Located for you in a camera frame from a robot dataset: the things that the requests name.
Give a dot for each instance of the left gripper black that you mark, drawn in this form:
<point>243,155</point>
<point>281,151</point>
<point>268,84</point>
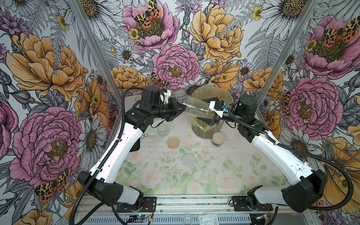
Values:
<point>175,111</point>

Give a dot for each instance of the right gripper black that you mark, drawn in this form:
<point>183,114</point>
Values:
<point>211,122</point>

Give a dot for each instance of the clear jar beige lid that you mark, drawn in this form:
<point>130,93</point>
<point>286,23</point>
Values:
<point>163,130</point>

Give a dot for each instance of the foil tea jar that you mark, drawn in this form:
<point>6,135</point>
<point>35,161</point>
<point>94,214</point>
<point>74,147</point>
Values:
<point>197,108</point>

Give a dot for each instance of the peeled foil seal disc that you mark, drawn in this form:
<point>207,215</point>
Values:
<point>188,160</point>

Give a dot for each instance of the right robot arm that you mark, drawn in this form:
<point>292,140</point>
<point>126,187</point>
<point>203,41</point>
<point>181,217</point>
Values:
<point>306,185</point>

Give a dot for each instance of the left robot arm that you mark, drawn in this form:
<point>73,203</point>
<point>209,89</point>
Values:
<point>99,182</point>

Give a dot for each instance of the yellow bin liner bag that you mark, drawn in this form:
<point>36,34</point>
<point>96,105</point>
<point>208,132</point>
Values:
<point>213,94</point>

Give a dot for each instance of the small metal scissors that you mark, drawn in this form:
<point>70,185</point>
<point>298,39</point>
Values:
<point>144,135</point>

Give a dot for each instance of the black rectangular case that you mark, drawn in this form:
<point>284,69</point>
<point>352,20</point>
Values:
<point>136,146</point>

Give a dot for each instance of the surgical label box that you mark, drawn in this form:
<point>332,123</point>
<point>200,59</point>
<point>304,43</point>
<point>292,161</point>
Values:
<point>208,219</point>

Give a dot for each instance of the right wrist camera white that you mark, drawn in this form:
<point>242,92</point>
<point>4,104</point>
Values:
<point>218,107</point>

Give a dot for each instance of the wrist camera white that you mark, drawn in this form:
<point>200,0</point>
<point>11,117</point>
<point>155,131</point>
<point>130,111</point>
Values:
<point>218,107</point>
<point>166,94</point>

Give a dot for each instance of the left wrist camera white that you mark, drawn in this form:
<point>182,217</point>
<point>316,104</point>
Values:
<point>166,94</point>

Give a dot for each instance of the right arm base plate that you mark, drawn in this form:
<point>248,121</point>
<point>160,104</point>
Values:
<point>244,203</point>

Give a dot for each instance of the aluminium front rail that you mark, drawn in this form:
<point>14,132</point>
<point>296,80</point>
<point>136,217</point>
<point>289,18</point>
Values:
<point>193,204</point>

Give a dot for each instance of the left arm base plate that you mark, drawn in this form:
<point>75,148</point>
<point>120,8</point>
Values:
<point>148,204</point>

